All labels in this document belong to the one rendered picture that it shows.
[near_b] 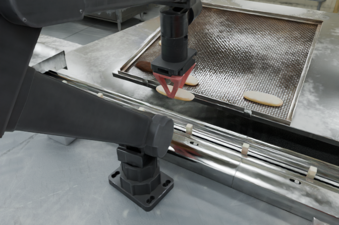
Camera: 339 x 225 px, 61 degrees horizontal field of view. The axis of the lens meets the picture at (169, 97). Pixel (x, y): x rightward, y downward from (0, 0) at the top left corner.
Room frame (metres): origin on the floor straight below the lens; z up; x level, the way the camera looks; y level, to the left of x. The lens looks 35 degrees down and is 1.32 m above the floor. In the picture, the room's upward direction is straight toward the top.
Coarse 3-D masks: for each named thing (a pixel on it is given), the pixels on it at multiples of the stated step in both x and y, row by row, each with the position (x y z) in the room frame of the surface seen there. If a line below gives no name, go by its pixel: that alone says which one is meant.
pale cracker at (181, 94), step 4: (156, 88) 0.59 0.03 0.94; (160, 88) 0.58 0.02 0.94; (168, 88) 0.58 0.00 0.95; (172, 88) 0.58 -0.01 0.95; (180, 88) 0.58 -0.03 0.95; (160, 92) 0.57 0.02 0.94; (164, 92) 0.57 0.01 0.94; (180, 92) 0.56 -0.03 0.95; (184, 92) 0.56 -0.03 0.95; (188, 92) 0.56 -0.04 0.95; (176, 96) 0.55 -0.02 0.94; (180, 96) 0.55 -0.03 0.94; (184, 96) 0.55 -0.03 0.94; (188, 96) 0.55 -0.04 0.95; (192, 96) 0.55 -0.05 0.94; (184, 100) 0.54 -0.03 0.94; (188, 100) 0.54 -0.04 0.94
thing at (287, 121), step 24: (264, 24) 0.97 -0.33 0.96; (288, 24) 0.96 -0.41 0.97; (312, 24) 0.94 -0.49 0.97; (144, 48) 0.87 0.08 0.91; (192, 48) 0.86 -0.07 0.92; (240, 48) 0.83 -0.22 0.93; (264, 48) 0.83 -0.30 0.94; (288, 48) 0.82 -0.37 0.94; (312, 48) 0.80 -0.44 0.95; (120, 72) 0.75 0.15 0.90; (144, 72) 0.75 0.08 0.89; (192, 72) 0.73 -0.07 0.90; (216, 72) 0.73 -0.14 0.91; (240, 72) 0.72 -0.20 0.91; (240, 96) 0.62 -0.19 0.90; (288, 96) 0.61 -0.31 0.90; (288, 120) 0.53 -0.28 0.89
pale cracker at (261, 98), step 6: (246, 96) 0.61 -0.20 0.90; (252, 96) 0.60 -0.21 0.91; (258, 96) 0.60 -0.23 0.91; (264, 96) 0.60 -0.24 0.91; (270, 96) 0.60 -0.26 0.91; (258, 102) 0.59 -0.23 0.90; (264, 102) 0.58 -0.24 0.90; (270, 102) 0.58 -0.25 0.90; (276, 102) 0.58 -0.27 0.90; (282, 102) 0.58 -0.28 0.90
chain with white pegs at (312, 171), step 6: (102, 96) 0.67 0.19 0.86; (186, 126) 0.53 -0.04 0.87; (192, 126) 0.53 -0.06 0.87; (186, 132) 0.53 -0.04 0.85; (204, 138) 0.52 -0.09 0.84; (246, 144) 0.47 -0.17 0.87; (234, 150) 0.48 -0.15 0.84; (246, 150) 0.46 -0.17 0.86; (252, 156) 0.46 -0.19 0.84; (270, 162) 0.44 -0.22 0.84; (288, 168) 0.42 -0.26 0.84; (312, 168) 0.40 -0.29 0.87; (300, 174) 0.41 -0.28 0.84; (312, 174) 0.39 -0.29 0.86; (318, 180) 0.39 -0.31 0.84; (336, 186) 0.38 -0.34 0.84
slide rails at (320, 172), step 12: (72, 84) 0.75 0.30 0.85; (108, 96) 0.69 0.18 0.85; (144, 108) 0.63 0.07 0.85; (180, 120) 0.58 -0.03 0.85; (180, 132) 0.53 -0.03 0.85; (204, 132) 0.53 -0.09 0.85; (216, 144) 0.49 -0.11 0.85; (240, 144) 0.49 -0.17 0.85; (264, 156) 0.45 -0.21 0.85; (276, 156) 0.45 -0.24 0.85; (276, 168) 0.41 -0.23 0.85; (300, 168) 0.41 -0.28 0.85; (312, 180) 0.38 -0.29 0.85; (336, 180) 0.38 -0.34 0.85
